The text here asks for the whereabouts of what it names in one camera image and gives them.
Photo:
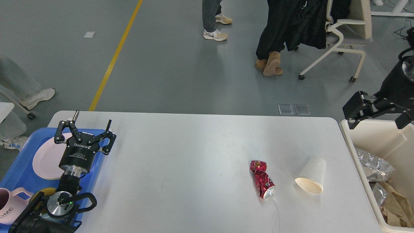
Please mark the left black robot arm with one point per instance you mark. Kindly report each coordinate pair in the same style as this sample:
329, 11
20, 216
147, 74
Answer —
55, 213

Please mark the large brown paper bag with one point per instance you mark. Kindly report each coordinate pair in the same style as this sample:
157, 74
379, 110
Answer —
398, 204

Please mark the white desk leg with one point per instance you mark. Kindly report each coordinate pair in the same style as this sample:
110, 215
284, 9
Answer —
392, 8

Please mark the crushed red soda can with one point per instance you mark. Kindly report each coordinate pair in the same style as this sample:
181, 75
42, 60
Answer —
263, 182

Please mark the brown paper ball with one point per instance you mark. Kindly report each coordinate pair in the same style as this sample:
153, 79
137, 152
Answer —
392, 219

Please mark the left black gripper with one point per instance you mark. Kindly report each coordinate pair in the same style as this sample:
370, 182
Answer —
79, 152

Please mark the person in grey trousers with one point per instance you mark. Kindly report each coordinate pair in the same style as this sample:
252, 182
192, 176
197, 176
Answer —
27, 89

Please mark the pink plate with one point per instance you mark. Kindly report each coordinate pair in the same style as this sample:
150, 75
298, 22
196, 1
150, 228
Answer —
47, 158

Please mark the pink home mug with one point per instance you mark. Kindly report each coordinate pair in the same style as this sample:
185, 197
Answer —
11, 205

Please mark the foil tray with paper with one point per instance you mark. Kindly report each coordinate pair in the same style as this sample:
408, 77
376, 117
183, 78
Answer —
379, 192

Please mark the white office chair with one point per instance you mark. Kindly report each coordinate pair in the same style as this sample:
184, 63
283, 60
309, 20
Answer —
344, 34

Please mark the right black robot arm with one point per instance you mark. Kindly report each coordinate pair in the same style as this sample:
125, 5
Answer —
409, 42

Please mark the white chair at left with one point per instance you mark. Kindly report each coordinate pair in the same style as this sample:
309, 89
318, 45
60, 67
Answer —
12, 129

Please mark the beige plastic bin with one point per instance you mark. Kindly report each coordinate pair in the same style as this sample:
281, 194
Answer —
383, 139

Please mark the person in grey jeans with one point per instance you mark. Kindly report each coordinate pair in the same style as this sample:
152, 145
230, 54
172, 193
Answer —
212, 14

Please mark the foil sheet front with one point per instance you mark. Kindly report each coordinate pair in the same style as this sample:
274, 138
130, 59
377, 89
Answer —
376, 169

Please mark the person in black clothes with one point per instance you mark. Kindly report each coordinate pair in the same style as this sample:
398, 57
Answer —
289, 24

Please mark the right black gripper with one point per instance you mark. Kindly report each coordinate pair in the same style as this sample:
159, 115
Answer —
397, 91

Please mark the white paper cup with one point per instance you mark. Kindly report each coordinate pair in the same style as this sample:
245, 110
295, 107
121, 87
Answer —
312, 175

